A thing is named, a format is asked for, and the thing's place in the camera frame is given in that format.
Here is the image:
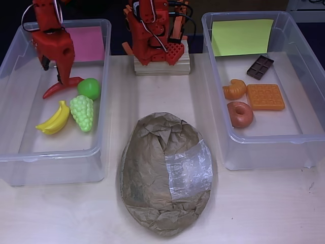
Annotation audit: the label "brown-orange toy donut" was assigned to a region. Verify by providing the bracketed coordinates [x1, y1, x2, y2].
[226, 101, 254, 129]

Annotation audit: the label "light green toy grapes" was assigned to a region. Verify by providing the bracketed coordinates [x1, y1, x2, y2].
[69, 95, 94, 133]

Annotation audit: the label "red toy chili pepper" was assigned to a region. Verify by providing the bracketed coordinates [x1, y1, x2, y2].
[42, 76, 84, 100]

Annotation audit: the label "orange toy waffle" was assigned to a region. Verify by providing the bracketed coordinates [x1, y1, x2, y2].
[246, 83, 285, 111]

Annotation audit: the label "brown toy chocolate bar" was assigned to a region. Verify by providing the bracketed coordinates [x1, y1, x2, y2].
[246, 55, 275, 81]

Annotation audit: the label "green toy apple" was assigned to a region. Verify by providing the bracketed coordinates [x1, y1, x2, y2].
[77, 78, 102, 101]

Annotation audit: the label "clear plastic wrap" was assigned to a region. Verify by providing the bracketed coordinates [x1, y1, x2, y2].
[164, 138, 213, 201]

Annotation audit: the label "wooden base block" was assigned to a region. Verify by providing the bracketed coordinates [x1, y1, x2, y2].
[134, 40, 191, 76]

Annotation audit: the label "crumpled brown paper bag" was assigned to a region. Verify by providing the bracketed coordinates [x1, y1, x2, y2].
[118, 112, 218, 238]

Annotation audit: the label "yellow toy bananas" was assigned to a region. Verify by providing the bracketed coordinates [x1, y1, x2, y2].
[35, 100, 71, 135]

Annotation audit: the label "pink paper label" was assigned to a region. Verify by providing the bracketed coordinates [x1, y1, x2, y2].
[62, 26, 106, 62]

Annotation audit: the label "clear plastic bin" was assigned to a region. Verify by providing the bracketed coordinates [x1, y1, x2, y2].
[201, 10, 325, 171]
[0, 18, 112, 186]

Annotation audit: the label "orange toy croissant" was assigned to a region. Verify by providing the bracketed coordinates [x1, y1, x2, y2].
[222, 79, 247, 101]

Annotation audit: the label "yellow-green paper label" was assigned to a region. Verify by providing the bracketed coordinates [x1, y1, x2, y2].
[212, 19, 275, 56]

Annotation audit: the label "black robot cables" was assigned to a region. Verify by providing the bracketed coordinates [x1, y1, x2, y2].
[175, 12, 198, 43]

